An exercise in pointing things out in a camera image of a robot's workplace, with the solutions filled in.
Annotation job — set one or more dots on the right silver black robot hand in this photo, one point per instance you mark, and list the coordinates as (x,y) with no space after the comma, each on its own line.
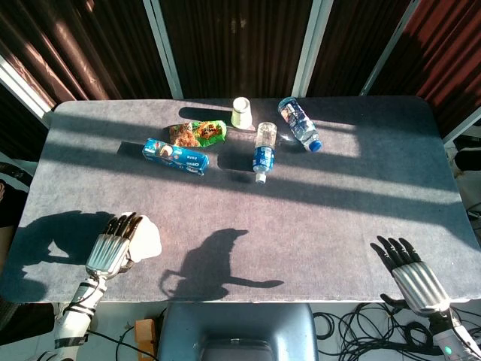
(421,286)

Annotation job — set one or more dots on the blue-grey table cloth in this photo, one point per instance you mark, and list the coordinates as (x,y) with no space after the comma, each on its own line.
(300,225)

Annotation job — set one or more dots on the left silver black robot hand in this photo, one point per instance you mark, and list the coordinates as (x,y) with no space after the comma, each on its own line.
(108,255)

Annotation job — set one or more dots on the green orange snack bag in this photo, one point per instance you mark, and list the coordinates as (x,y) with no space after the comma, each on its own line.
(197,133)

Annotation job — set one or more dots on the water bottle white cap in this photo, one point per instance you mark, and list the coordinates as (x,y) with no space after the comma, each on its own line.
(265,150)

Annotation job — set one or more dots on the dark brown curtain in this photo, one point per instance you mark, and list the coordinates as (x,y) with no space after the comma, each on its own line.
(447,56)
(353,41)
(236,45)
(82,45)

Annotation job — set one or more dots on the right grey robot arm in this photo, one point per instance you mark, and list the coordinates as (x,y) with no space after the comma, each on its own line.
(456,338)

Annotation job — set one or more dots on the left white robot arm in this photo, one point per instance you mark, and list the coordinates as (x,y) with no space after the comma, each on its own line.
(75,316)

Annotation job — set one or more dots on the blue Oreo cookie box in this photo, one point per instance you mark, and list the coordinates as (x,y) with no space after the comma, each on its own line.
(174,156)

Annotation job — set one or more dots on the white paper cup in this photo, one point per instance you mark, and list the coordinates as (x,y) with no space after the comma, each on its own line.
(241,113)

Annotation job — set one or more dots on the grey chair back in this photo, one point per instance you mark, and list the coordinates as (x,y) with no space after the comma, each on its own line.
(236,332)

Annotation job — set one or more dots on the water bottle blue cap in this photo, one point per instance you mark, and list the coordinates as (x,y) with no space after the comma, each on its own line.
(298,122)

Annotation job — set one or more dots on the white window frame post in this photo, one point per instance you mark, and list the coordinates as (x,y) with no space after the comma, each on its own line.
(310,49)
(391,49)
(162,49)

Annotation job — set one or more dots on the small orange cardboard box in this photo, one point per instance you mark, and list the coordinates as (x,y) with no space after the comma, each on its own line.
(145,335)

